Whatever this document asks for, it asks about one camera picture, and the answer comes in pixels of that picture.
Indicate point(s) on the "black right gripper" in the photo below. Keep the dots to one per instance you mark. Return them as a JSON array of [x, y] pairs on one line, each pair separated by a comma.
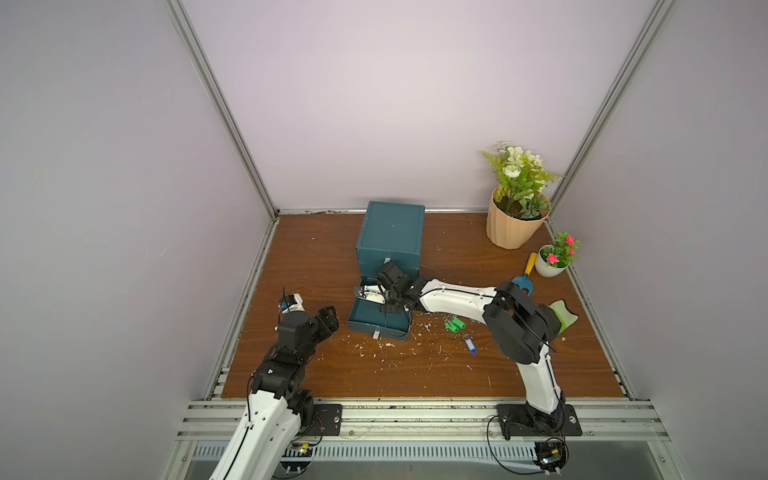
[[389, 294]]

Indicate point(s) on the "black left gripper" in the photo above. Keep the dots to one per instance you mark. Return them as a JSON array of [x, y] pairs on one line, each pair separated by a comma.
[[330, 321]]

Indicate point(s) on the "teal bottom drawer tray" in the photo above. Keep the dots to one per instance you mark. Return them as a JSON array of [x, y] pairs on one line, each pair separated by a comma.
[[374, 318]]

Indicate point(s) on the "teal drawer cabinet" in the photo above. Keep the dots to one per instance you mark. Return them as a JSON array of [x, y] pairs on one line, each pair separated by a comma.
[[390, 231]]

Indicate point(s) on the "keys with green tag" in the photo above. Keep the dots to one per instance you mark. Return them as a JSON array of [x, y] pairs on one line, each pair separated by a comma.
[[455, 325]]

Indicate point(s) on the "keys with blue tag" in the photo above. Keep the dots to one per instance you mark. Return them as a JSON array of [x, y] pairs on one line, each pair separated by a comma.
[[470, 344]]

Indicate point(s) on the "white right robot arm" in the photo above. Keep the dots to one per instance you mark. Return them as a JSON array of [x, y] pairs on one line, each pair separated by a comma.
[[522, 329]]

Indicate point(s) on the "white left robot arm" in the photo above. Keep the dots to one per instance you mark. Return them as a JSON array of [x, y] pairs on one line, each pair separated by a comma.
[[277, 407]]

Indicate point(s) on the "beige ribbed flower pot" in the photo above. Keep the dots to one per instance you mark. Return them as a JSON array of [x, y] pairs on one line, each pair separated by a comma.
[[510, 232]]

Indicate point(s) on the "left small circuit board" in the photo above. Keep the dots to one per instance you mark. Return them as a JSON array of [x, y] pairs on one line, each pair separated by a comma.
[[295, 460]]

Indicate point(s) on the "small circuit board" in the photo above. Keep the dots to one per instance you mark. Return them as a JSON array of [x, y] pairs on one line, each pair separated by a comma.
[[551, 455], [295, 460]]

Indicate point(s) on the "small white pot pink flowers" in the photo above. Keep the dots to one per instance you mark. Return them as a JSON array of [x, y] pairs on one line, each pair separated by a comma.
[[553, 259]]

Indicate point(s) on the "black green work glove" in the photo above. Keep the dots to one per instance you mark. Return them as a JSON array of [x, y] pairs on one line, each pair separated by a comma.
[[565, 316]]

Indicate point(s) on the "green plant white flowers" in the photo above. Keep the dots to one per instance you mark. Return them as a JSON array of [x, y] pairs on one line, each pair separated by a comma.
[[522, 178]]

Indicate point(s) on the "right small circuit board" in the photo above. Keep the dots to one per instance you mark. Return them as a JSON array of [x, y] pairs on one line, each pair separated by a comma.
[[551, 455]]

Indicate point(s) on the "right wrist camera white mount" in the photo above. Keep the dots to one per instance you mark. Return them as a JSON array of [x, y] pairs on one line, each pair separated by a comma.
[[372, 293]]

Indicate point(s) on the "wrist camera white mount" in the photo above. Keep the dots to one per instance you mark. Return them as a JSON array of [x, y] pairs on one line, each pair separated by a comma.
[[372, 293], [289, 303]]

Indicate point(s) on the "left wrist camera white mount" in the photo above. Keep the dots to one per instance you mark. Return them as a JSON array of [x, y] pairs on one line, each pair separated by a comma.
[[289, 303]]

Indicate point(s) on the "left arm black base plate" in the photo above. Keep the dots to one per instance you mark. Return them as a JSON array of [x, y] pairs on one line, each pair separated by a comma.
[[326, 420]]

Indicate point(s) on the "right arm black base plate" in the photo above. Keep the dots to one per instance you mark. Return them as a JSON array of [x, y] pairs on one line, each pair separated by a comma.
[[522, 420]]

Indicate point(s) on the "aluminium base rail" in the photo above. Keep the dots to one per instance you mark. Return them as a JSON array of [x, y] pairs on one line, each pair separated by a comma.
[[601, 419]]

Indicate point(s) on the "aluminium corner post left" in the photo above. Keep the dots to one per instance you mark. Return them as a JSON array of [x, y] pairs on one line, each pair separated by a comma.
[[192, 43]]

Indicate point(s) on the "aluminium corner post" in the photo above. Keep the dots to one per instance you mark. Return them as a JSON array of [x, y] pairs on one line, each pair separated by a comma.
[[192, 43], [651, 28]]

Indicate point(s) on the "aluminium corner post right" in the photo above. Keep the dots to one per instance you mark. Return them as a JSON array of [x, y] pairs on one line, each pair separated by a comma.
[[651, 28]]

